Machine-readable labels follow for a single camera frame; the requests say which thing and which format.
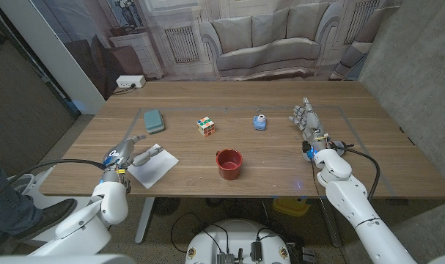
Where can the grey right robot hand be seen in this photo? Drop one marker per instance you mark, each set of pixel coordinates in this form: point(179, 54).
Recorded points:
point(312, 121)

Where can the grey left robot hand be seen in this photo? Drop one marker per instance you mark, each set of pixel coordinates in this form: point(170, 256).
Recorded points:
point(119, 155)

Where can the white paper towel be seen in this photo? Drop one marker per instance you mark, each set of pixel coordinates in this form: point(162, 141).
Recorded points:
point(158, 168)

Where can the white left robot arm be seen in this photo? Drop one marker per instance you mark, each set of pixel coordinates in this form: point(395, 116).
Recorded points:
point(86, 227)

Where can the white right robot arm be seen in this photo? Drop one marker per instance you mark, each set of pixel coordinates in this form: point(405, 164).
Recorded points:
point(354, 205)

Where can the red cup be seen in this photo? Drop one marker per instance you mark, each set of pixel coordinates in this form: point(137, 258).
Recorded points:
point(229, 165)

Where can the teal ribbed sponge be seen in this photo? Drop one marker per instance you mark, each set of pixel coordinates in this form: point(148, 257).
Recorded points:
point(154, 121)

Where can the black round floor fan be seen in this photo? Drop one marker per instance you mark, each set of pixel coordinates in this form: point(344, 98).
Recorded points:
point(166, 207)

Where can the white power strip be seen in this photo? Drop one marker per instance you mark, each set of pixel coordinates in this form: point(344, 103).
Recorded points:
point(130, 81)

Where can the printed living room backdrop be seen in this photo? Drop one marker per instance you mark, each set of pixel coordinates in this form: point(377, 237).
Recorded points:
point(266, 47)

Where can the yellow object under table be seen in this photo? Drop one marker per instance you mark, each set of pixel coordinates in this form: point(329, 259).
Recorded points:
point(291, 207)

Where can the multicolour puzzle cube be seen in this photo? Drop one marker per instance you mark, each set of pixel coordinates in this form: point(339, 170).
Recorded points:
point(206, 126)

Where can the white chair base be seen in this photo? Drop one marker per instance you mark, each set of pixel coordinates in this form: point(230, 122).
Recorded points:
point(24, 183)

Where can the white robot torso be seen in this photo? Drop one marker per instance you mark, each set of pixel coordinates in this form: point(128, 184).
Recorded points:
point(237, 238)

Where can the blue toy camera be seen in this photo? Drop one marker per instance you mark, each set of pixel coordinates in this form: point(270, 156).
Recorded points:
point(260, 122)

